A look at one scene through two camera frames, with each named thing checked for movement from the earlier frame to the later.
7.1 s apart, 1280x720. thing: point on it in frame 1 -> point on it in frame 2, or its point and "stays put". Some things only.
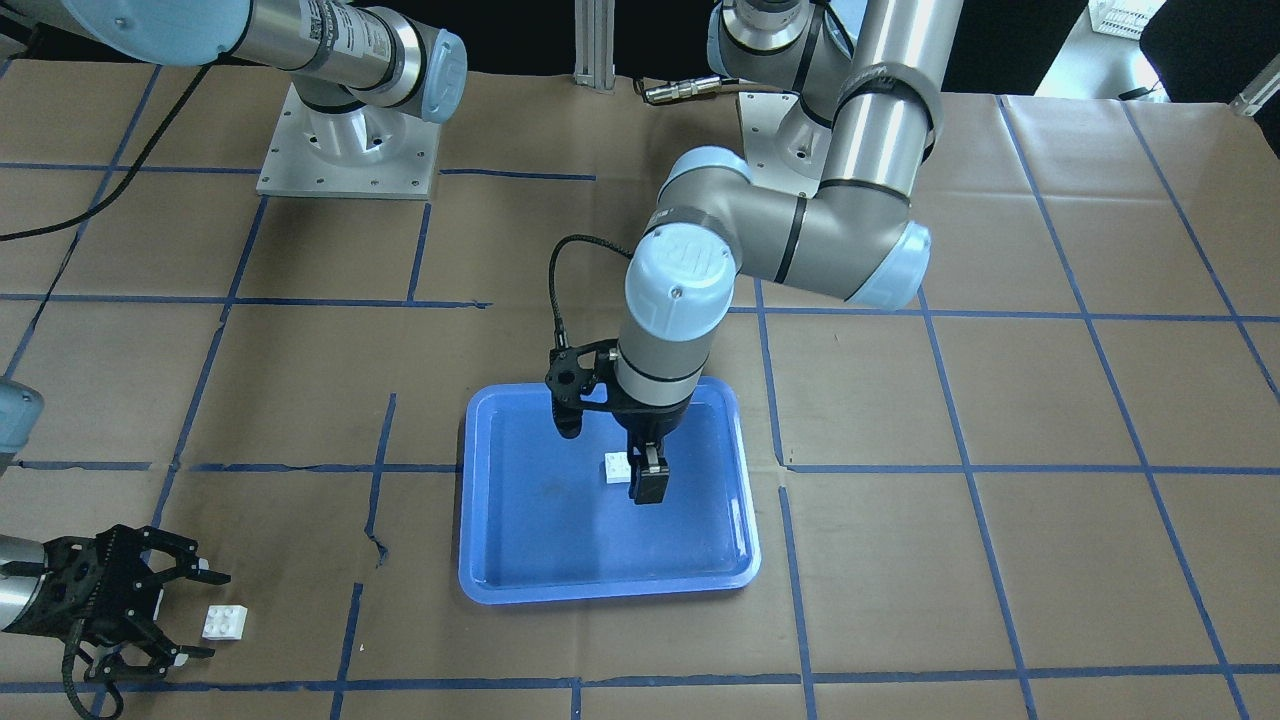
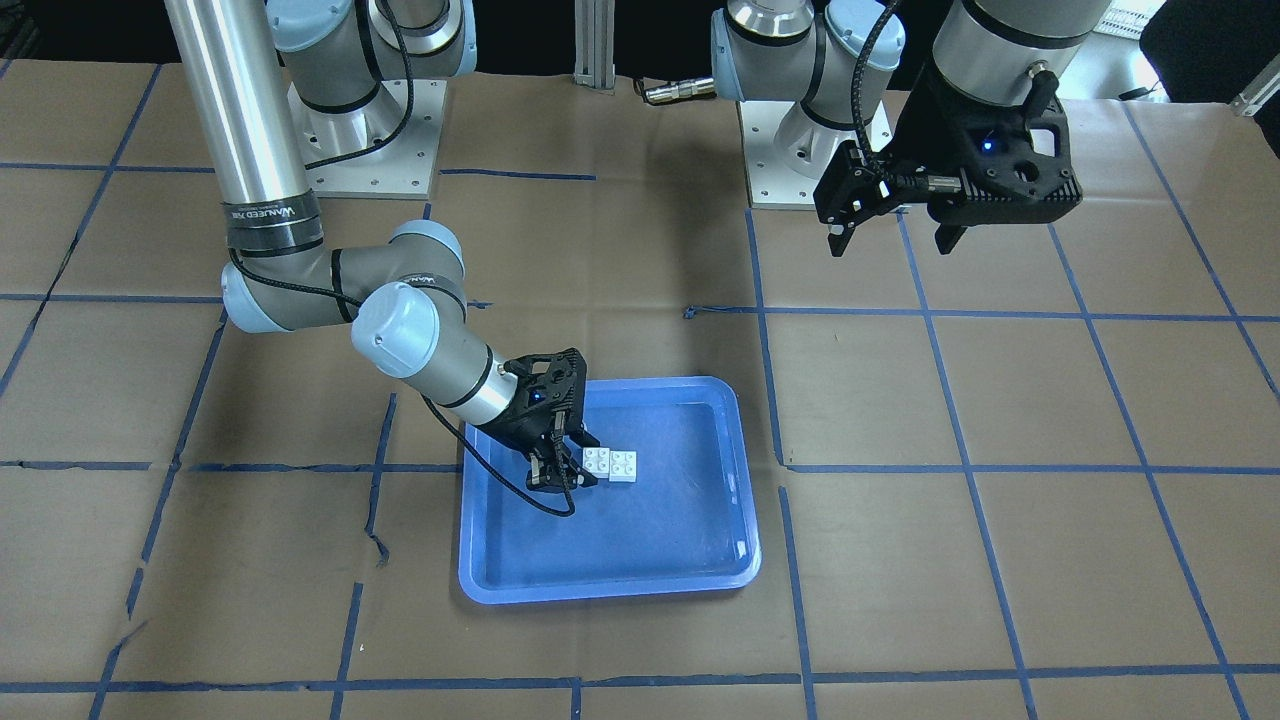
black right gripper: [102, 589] -> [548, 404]
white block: [224, 622] -> [597, 461]
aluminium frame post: [595, 44] stays put
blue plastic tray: [539, 523] stays put
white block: [618, 469] stays put
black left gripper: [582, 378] -> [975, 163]
